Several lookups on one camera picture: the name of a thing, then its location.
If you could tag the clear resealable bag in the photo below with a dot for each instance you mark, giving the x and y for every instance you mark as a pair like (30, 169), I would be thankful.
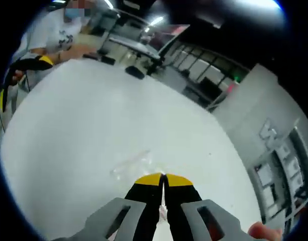
(143, 163)

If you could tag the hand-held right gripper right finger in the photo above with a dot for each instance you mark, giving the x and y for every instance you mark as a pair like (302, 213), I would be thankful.
(184, 200)

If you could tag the row of white storage bins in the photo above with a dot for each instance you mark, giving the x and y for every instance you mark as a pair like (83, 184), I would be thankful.
(268, 175)

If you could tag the black laptop stand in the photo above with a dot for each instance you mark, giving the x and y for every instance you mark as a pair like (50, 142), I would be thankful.
(136, 72)

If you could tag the grey shelf unit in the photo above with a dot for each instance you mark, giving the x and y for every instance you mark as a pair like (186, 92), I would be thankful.
(300, 150)

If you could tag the silver laptop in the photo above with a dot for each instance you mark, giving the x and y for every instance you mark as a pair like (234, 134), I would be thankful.
(173, 35)

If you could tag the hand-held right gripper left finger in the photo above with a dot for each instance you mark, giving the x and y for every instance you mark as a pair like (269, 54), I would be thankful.
(141, 198)

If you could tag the black phone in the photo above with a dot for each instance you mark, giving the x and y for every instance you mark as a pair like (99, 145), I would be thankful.
(90, 56)

